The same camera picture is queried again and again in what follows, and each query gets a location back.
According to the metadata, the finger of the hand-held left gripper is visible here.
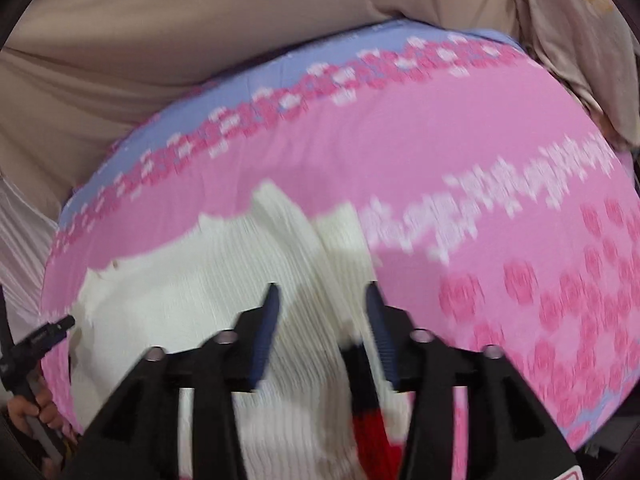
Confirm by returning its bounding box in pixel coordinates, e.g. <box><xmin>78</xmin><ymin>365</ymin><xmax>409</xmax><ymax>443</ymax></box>
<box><xmin>14</xmin><ymin>314</ymin><xmax>77</xmax><ymax>361</ymax></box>

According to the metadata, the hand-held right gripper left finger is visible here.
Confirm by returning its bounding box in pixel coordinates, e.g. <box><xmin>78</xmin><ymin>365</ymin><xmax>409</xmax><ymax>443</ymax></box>
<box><xmin>65</xmin><ymin>282</ymin><xmax>282</xmax><ymax>480</ymax></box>

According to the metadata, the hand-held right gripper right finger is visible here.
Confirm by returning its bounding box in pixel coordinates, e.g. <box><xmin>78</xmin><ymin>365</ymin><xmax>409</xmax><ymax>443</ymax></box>
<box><xmin>364</xmin><ymin>281</ymin><xmax>582</xmax><ymax>480</ymax></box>

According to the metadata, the white red navy knit sweater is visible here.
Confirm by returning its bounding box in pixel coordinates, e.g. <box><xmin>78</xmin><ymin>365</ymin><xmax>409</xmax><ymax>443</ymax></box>
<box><xmin>66</xmin><ymin>181</ymin><xmax>417</xmax><ymax>480</ymax></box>

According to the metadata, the person's left hand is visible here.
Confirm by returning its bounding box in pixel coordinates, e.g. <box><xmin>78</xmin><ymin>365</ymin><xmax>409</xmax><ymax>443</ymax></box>
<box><xmin>6</xmin><ymin>384</ymin><xmax>60</xmax><ymax>433</ymax></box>

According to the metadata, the white pleated curtain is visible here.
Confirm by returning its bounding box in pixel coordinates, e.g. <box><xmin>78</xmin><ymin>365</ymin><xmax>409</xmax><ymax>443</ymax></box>
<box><xmin>0</xmin><ymin>172</ymin><xmax>62</xmax><ymax>313</ymax></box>

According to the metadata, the pink floral bed sheet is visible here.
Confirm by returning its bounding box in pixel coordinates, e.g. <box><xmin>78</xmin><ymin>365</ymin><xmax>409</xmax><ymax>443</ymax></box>
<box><xmin>40</xmin><ymin>19</ymin><xmax>637</xmax><ymax>457</ymax></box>

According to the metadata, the beige backdrop cloth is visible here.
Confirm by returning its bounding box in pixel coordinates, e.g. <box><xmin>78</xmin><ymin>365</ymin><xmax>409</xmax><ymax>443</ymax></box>
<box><xmin>0</xmin><ymin>0</ymin><xmax>543</xmax><ymax>223</ymax></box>

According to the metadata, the cream floral fleece blanket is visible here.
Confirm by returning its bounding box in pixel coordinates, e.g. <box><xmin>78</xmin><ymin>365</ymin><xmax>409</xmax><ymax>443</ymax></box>
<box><xmin>509</xmin><ymin>0</ymin><xmax>640</xmax><ymax>152</ymax></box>

